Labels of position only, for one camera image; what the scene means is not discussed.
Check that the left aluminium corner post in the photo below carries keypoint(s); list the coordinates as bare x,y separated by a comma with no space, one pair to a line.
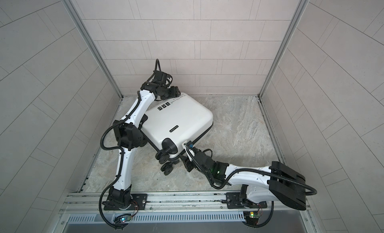
69,6

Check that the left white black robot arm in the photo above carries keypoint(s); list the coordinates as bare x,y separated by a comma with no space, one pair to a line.
125,136

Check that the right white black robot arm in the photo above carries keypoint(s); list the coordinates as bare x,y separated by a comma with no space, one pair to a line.
261,186

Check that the left small circuit board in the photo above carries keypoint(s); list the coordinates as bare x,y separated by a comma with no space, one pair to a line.
123,219

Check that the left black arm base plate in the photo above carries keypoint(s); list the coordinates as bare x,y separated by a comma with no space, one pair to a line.
132,202

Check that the black suitcase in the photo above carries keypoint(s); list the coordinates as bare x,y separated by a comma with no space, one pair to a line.
172,122

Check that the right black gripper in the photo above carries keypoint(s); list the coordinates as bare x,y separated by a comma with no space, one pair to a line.
187,163

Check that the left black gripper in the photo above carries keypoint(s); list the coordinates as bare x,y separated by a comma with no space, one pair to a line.
174,93

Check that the right aluminium corner post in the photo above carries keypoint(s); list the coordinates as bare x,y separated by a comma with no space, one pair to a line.
287,37

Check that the small circuit board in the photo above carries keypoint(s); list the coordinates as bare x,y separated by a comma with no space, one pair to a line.
123,219
252,218

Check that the aluminium mounting rail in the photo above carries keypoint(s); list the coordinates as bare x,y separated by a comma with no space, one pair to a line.
164,207

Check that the aluminium corner post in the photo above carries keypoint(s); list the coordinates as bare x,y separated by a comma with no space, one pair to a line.
69,6
287,37

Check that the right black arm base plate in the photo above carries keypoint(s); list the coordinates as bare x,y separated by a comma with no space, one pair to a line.
238,200

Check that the right small circuit board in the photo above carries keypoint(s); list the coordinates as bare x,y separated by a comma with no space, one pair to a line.
252,218

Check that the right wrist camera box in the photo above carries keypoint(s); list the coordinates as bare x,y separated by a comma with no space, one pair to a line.
189,148

